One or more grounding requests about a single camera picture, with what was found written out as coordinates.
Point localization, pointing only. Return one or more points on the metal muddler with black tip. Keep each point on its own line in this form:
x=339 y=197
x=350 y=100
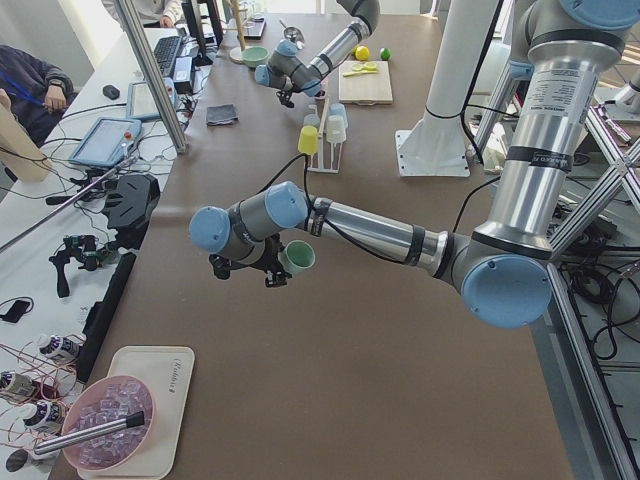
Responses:
x=131 y=421

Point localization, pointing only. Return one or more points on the black computer mouse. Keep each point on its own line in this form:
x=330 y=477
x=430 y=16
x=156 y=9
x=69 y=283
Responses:
x=111 y=92

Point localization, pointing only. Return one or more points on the grey cup on rack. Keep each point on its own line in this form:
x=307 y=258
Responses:
x=312 y=119

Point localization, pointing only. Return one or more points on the white wire cup rack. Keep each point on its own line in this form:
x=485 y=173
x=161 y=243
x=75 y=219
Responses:
x=328 y=157

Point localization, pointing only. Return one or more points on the white cup on rack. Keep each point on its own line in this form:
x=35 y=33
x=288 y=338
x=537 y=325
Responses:
x=335 y=129

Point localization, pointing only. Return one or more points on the green lime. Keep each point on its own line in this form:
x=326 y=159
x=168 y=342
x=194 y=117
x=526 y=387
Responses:
x=384 y=54

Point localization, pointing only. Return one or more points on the aluminium frame post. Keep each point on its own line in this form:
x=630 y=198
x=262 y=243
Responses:
x=135 y=32

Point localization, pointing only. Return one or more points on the black bar on desk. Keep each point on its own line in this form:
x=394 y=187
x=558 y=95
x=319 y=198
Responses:
x=100 y=317

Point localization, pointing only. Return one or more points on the metal reacher stick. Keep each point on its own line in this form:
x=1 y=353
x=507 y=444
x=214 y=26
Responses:
x=108 y=174

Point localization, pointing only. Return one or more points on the wooden mug tree stand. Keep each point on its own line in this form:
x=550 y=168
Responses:
x=237 y=27

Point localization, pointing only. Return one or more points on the mint green bowl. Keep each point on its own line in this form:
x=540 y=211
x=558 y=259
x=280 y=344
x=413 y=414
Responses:
x=254 y=56

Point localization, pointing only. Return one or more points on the yellow cup on rack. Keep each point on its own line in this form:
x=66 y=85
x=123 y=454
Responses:
x=308 y=140

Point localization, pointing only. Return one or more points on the small bottle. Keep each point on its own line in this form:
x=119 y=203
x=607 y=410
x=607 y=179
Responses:
x=60 y=349
x=17 y=387
x=43 y=416

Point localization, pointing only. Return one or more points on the wooden cutting board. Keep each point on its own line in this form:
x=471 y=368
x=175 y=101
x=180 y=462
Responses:
x=365 y=89

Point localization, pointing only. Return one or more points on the black plastic housing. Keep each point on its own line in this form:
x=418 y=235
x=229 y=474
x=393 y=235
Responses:
x=128 y=208

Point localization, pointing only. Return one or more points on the pink cup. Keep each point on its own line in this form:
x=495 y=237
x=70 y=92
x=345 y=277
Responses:
x=322 y=92

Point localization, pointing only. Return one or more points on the seated person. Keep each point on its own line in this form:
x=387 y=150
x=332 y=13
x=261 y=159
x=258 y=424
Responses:
x=36 y=92

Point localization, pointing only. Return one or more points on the metal scoop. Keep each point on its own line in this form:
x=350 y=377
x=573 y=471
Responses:
x=293 y=34

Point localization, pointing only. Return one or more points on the black smartphone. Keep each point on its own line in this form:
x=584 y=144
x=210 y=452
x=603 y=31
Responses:
x=16 y=311

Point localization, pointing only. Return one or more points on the light blue cup on rack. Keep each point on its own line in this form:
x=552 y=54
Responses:
x=338 y=109

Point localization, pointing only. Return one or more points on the mint green cup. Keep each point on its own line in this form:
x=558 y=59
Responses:
x=297 y=257

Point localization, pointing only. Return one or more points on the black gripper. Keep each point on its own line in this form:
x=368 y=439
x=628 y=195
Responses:
x=286 y=96
x=270 y=260

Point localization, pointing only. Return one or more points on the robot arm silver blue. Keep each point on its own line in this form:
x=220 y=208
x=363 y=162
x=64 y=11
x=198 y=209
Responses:
x=500 y=268
x=287 y=74

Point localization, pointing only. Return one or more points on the grey folded cloth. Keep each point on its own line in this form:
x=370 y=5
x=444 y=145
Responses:
x=221 y=115

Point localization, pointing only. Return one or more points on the cream plastic tray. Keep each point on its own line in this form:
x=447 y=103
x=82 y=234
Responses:
x=166 y=371

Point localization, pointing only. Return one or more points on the black keyboard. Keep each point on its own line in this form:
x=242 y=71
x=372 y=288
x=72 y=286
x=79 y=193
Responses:
x=165 y=52

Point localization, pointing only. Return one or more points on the yellow plastic knife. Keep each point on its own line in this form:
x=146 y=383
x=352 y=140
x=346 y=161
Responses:
x=353 y=73

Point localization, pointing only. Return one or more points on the blue teach pendant tablet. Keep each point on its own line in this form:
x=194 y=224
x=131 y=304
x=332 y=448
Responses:
x=107 y=142

